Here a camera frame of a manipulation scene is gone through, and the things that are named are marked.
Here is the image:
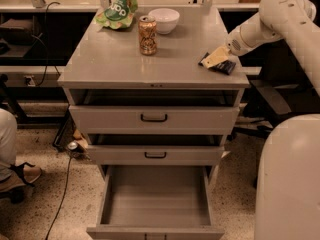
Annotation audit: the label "grey middle drawer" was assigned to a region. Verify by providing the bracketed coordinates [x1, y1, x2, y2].
[88, 145, 224, 166]

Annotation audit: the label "black floor cable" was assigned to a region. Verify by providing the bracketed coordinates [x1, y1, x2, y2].
[44, 152, 75, 240]

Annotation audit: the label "person leg light trousers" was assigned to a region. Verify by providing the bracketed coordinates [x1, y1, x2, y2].
[0, 109, 17, 164]

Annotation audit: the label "grey open bottom drawer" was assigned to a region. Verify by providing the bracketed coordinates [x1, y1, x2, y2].
[87, 166, 224, 240]

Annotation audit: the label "white bowl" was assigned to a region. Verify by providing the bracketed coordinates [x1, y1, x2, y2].
[149, 8, 180, 34]

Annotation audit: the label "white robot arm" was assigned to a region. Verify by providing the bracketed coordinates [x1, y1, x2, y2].
[201, 0, 320, 240]

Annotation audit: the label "dark blue rxbar wrapper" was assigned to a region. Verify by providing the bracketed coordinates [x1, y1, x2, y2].
[209, 60, 236, 75]

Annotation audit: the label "black hanging cable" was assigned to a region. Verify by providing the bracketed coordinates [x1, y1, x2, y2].
[31, 1, 62, 87]

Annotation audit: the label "grey drawer cabinet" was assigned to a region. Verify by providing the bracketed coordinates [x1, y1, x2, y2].
[58, 6, 249, 172]

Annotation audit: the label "grey top drawer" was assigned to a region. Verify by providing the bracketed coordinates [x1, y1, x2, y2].
[69, 105, 239, 135]

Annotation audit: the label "black office chair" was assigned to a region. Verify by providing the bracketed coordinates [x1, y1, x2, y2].
[231, 37, 320, 188]

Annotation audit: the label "green chip bag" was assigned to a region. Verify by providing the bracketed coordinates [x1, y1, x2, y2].
[95, 0, 138, 30]

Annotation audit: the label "orange soda can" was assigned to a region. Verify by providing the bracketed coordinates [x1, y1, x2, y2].
[138, 15, 157, 55]

